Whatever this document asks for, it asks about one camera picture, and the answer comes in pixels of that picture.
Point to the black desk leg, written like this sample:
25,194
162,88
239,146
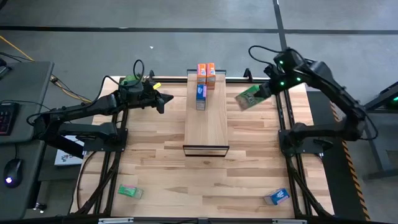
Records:
65,149

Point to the succulent in white patterned pot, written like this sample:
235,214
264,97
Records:
127,80

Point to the orange cereal box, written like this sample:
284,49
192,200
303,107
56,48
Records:
211,73
201,73

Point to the black flat device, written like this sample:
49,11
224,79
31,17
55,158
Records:
3,70

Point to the yellow tag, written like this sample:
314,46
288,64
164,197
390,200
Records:
157,85

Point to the white printed flat box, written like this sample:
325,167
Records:
66,157

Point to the blue cereal box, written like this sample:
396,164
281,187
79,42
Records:
278,196
201,96

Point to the black keyboard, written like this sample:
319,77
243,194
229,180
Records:
7,118

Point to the black clamp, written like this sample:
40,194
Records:
247,74
151,74

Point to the small metal caster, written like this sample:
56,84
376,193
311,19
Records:
39,207

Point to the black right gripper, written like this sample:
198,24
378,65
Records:
273,79

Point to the wooden shelf with black frame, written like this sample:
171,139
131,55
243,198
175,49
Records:
206,130

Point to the silver metal bracket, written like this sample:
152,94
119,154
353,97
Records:
289,221
115,220

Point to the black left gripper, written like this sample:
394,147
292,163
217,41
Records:
152,95

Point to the black metal stand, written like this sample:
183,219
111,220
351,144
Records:
387,101

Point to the green cereal box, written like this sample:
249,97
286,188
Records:
247,99
127,189

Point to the grey desk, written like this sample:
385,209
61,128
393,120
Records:
25,87

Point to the black computer mouse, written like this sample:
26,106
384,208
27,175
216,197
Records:
14,171

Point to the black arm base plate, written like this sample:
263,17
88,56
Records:
311,148
93,145

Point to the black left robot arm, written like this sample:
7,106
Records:
87,107

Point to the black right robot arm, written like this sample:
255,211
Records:
329,84

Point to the black mat with hazard stripe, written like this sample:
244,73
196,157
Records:
339,186

